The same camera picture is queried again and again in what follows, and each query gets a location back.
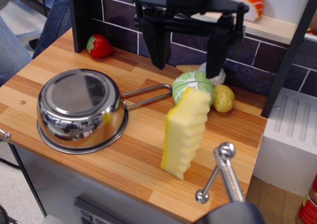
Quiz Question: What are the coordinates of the light wooden shelf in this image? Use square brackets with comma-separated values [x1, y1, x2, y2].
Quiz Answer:
[84, 0, 298, 45]

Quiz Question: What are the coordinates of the metal clamp screw handle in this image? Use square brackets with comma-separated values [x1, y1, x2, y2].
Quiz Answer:
[195, 142, 245, 204]

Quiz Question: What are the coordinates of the stainless steel pot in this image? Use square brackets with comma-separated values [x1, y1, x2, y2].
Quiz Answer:
[37, 69, 172, 154]

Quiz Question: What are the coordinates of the grey oven control panel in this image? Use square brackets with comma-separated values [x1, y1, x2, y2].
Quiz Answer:
[74, 197, 124, 224]

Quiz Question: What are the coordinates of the person leg in jeans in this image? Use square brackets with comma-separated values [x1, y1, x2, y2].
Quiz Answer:
[0, 0, 72, 85]

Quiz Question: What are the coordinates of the dark shelf side post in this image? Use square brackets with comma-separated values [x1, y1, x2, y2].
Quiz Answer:
[261, 0, 317, 118]

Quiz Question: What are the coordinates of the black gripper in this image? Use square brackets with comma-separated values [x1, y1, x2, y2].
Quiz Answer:
[132, 0, 249, 78]

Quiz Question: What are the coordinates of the green toy cabbage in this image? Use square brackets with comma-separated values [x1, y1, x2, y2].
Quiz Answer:
[172, 71, 214, 107]

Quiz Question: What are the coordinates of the white ribbed drainer block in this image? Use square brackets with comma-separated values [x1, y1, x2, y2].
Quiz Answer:
[253, 88, 317, 196]

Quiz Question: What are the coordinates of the yellow sponge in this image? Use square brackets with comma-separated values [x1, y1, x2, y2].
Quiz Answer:
[161, 88, 211, 180]

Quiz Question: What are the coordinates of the small metal knob left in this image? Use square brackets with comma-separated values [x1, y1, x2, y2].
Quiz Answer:
[0, 129, 11, 142]

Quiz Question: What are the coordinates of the white toy cauliflower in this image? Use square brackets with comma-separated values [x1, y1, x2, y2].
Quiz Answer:
[198, 62, 226, 87]

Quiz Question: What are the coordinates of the red toy strawberry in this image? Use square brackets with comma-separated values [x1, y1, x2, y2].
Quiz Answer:
[86, 34, 114, 58]

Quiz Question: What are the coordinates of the yellow toy potato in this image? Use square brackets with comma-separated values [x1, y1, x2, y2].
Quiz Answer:
[212, 85, 235, 113]

